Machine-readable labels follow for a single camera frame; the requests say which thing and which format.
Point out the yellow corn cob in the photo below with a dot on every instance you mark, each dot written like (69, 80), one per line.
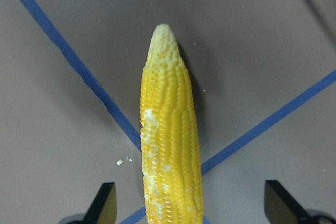
(170, 153)

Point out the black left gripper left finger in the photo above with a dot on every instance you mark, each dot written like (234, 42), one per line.
(103, 209)

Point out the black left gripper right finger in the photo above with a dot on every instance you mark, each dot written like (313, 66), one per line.
(280, 207)

